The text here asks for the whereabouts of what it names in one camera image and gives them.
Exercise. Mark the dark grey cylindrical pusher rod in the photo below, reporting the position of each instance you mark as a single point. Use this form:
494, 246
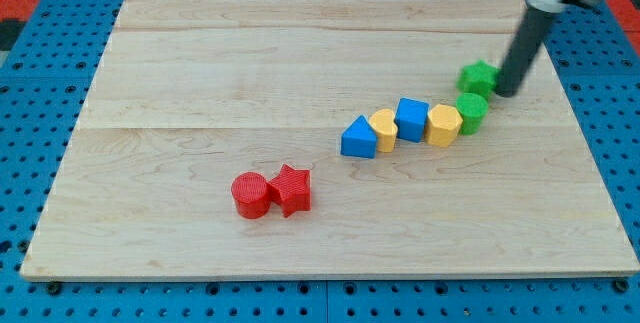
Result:
533, 29

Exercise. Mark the green cylinder block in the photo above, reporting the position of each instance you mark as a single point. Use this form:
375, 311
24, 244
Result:
472, 108

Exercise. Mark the green star block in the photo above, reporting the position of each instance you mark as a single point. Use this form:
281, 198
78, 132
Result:
478, 78

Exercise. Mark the red star block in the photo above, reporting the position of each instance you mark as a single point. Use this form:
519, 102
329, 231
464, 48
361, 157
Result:
291, 190

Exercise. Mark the yellow hexagon block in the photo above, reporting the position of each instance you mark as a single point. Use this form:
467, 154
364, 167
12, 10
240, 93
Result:
443, 125

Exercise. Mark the blue cube block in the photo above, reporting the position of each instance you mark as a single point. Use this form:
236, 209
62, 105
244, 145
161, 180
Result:
410, 118

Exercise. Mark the yellow heart block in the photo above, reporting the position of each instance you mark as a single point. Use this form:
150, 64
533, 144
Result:
383, 124

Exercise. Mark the blue triangle block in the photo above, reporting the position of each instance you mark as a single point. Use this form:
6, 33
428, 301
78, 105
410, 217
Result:
359, 139

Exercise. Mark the light wooden board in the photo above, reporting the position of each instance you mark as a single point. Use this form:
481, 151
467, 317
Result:
190, 94

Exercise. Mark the red cylinder block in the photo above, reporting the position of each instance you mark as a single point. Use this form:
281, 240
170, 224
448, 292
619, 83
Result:
250, 192

